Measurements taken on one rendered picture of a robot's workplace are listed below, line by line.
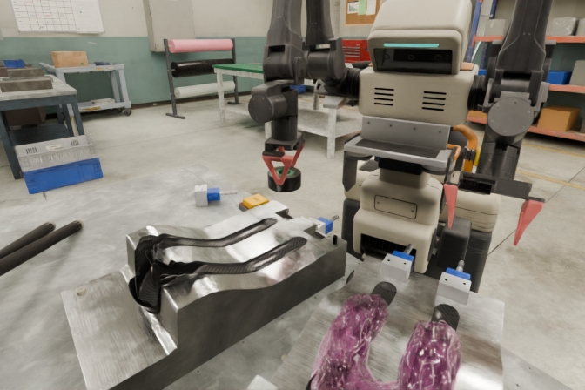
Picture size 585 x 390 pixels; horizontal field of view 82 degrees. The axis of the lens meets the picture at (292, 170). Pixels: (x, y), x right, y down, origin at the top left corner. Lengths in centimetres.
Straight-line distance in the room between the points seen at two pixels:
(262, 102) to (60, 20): 637
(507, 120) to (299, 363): 46
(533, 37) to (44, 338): 96
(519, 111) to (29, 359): 87
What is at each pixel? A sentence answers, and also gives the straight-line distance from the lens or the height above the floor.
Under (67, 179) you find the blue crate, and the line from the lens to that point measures 377.
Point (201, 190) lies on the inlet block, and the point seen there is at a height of 85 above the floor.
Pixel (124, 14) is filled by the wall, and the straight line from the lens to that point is 714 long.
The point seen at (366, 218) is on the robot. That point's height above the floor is 80.
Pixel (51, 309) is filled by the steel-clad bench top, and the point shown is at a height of 80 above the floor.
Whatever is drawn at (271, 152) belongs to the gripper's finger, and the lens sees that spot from 73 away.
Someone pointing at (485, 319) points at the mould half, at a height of 86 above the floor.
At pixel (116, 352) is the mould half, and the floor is 86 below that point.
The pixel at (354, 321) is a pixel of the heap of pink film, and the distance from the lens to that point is 54.
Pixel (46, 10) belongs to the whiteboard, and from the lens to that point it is 692.
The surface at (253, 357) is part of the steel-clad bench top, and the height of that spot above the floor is 80.
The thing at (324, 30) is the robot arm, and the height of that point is 131.
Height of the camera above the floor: 130
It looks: 22 degrees down
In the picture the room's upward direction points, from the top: straight up
